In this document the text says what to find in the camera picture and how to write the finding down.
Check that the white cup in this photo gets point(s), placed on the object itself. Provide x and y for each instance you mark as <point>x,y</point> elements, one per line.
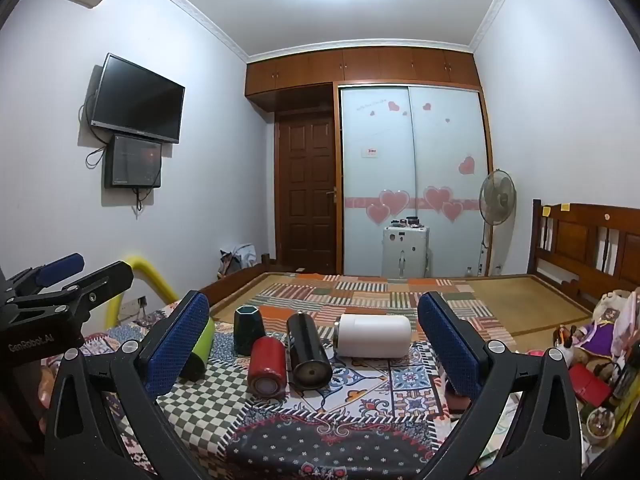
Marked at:
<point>372,335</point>

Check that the lime green cup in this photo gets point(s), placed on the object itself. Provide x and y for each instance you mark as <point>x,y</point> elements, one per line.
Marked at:
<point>202,345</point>

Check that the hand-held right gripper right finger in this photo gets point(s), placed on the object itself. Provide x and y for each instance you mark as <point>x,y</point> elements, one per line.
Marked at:
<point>450,350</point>

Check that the brown wooden door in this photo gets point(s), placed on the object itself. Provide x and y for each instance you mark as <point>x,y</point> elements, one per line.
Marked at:
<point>305,190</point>

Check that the dark green faceted cup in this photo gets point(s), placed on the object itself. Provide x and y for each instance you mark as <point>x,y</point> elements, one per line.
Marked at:
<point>249,327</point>

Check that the wooden bed frame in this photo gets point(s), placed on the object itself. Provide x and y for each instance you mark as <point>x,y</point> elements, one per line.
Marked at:
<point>575,240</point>

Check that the glass jar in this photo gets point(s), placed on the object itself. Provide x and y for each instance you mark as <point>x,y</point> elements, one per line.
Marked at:
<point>601,427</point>

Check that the striped patchwork blanket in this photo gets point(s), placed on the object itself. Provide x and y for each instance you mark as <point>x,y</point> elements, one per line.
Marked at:
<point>360,295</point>

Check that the floral checkered quilt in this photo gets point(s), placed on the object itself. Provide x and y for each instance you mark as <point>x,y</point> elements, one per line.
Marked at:
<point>320,430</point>

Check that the pile of clothes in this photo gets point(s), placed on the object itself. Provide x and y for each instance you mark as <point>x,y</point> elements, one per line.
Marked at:
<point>242,255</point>

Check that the wooden wardrobe with glass doors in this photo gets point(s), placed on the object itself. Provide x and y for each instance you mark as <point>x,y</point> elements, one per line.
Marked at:
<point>400,160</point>

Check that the wall power socket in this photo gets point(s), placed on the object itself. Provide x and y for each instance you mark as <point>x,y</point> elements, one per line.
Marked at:
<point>136,305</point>

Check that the yellow foam tube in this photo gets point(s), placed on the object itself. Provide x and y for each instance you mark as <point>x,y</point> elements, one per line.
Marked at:
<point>150,275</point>

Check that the small black wall monitor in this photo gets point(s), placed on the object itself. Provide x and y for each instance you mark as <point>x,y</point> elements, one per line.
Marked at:
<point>132,160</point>

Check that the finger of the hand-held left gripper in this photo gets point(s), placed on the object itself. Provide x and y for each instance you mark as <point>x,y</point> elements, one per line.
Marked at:
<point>60,267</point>
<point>105,282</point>

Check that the small white cabinet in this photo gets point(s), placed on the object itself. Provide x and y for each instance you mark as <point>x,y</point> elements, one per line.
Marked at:
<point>406,252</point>

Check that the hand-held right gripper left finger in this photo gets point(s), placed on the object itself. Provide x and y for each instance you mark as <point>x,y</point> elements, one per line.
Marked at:
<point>177,345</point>

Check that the white standing fan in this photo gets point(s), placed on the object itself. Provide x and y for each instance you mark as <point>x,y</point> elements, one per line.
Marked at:
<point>497,197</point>

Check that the red box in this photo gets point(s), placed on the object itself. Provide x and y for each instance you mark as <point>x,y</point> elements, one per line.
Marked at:
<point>590,382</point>

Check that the black wall television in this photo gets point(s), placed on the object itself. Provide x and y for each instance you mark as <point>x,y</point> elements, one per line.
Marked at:
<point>137,97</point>

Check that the black cup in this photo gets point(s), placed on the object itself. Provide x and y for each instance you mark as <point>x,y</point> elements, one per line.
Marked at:
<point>307,345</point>

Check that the red cup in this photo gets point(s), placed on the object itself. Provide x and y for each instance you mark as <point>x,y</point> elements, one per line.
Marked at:
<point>267,360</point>

